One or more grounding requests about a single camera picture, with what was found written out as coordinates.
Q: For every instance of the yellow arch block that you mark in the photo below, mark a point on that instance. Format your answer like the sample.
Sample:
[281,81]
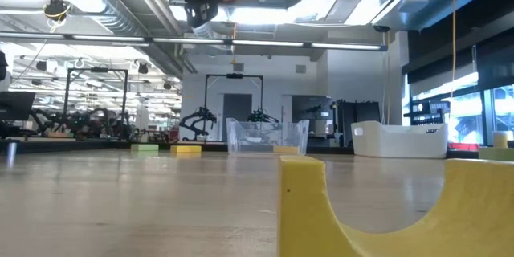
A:
[301,209]

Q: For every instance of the black background robot arm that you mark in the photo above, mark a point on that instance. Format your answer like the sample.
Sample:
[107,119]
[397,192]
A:
[201,114]
[261,117]
[86,119]

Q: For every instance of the long linear light fixture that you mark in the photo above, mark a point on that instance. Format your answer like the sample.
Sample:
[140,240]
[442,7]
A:
[265,43]

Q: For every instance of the black hanging spotlight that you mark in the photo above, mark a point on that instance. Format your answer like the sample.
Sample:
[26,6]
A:
[41,65]
[142,68]

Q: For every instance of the black workstation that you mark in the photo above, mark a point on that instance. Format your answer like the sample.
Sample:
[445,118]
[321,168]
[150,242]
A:
[311,104]

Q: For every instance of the small red box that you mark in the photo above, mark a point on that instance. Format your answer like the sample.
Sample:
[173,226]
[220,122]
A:
[173,135]

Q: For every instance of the clear plastic bin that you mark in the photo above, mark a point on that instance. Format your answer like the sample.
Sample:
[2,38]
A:
[241,136]

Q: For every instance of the black cabinet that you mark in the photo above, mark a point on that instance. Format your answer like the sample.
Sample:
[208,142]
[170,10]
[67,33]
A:
[357,120]

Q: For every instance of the black shelf rack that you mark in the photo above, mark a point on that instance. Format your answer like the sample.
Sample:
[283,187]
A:
[425,112]

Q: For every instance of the white plastic bin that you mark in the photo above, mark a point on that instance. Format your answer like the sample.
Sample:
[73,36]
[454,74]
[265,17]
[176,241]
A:
[401,142]

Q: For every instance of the black monitor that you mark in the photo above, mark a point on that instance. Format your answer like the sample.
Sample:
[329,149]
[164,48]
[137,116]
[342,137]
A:
[16,106]

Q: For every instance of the bright window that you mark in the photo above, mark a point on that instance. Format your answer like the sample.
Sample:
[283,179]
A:
[462,108]
[504,104]

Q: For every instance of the red flat object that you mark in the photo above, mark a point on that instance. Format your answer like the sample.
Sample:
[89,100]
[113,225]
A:
[463,146]

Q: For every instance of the yellow cylinder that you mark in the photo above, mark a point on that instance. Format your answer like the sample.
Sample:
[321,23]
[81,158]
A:
[500,139]

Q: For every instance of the small green block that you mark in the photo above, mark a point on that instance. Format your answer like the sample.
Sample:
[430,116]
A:
[498,154]

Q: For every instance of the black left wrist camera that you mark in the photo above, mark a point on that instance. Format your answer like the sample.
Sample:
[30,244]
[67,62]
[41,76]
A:
[202,14]

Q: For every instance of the grey wall vent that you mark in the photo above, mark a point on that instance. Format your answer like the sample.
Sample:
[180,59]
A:
[300,68]
[238,67]

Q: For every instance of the black gantry frame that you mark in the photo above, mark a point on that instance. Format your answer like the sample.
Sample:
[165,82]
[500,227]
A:
[234,75]
[98,70]

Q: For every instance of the ribbed silver air duct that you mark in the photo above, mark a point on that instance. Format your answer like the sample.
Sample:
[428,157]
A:
[100,12]

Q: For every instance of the black security camera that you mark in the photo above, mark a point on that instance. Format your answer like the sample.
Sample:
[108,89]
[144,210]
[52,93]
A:
[381,28]

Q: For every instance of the black aluminium frame rail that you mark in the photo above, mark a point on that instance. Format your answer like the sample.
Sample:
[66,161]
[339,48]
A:
[164,143]
[462,154]
[92,145]

